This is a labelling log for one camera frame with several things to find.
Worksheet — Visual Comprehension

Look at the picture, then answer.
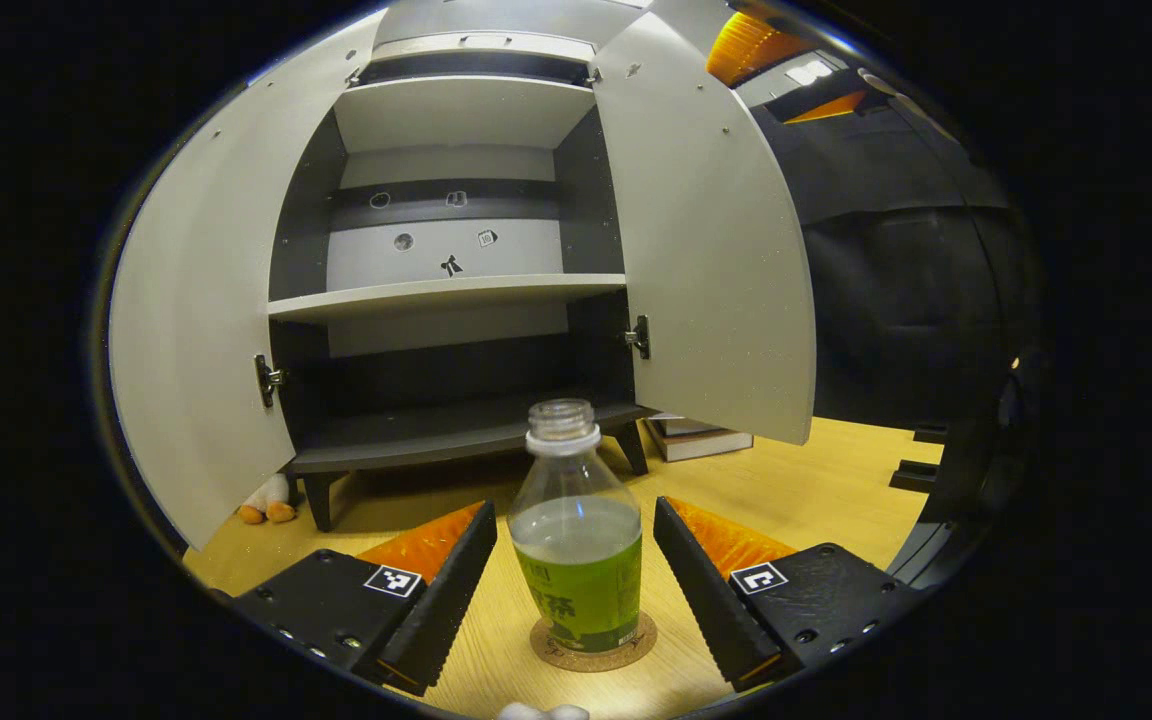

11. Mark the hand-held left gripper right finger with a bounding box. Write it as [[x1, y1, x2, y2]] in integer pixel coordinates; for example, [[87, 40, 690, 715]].
[[653, 496, 927, 694]]

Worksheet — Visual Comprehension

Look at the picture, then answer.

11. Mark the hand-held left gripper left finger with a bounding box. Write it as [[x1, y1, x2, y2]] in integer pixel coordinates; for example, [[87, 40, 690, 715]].
[[229, 500, 499, 697]]

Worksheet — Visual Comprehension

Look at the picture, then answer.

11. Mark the round cork coaster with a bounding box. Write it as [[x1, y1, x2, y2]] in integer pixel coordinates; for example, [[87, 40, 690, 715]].
[[529, 612, 659, 673]]

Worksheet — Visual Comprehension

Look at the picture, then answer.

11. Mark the green tea bottle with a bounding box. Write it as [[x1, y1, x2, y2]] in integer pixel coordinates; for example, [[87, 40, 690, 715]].
[[508, 398, 644, 654]]

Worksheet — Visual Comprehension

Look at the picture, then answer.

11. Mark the grey cabinet door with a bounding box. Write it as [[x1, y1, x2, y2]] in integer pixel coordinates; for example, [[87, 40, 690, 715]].
[[108, 10, 389, 552], [591, 0, 818, 447]]

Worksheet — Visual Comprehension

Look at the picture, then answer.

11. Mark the grey cabinet drawer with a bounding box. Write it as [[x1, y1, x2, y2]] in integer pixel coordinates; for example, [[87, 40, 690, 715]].
[[369, 30, 598, 65]]

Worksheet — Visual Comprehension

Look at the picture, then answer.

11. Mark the grey cabinet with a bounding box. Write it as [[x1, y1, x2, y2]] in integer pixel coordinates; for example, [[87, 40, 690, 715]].
[[266, 0, 659, 533]]

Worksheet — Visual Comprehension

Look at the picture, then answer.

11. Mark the white plush toy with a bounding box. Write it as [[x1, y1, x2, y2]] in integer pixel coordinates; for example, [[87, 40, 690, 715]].
[[238, 473, 298, 526]]

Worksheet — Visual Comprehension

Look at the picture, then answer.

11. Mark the black stand base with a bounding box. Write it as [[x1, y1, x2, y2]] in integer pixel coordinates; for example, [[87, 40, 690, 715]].
[[889, 424, 949, 493]]

